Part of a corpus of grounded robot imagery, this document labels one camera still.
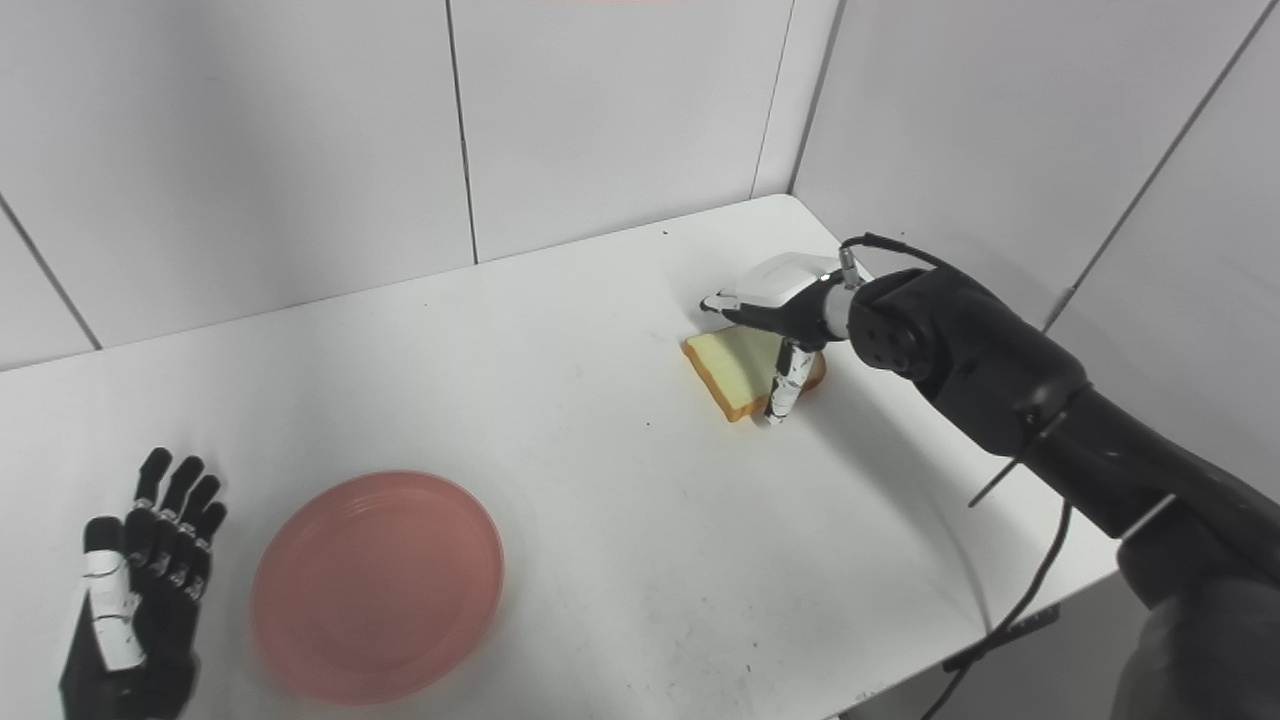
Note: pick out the pink plate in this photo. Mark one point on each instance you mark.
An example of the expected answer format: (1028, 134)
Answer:
(377, 587)

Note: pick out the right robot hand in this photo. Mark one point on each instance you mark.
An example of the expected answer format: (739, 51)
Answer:
(785, 310)

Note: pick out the slice of bread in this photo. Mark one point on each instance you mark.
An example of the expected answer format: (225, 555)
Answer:
(735, 370)

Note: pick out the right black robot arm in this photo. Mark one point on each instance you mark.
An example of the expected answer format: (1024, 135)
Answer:
(1070, 440)

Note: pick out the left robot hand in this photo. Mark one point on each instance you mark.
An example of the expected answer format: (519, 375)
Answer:
(135, 610)

